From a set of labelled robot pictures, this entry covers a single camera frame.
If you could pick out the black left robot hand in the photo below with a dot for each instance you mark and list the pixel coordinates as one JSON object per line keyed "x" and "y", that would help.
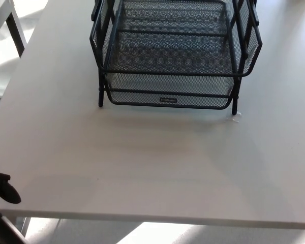
{"x": 3, "y": 189}

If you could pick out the black mesh sliding tray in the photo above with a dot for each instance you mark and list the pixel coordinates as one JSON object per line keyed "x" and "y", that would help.
{"x": 167, "y": 58}

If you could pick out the grey metal desk leg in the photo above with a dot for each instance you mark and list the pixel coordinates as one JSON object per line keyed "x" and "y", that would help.
{"x": 24, "y": 227}

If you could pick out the dark brown bar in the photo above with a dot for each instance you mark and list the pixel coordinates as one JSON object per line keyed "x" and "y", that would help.
{"x": 7, "y": 228}

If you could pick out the white side table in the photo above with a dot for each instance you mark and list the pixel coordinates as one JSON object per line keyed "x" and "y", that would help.
{"x": 15, "y": 33}

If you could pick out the black mesh tray with label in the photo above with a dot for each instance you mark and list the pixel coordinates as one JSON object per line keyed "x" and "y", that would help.
{"x": 167, "y": 84}

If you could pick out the small black mesh tray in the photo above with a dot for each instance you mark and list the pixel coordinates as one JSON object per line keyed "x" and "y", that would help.
{"x": 167, "y": 17}

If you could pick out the black metal tray rack frame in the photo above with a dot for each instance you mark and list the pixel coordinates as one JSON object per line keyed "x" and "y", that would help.
{"x": 101, "y": 99}

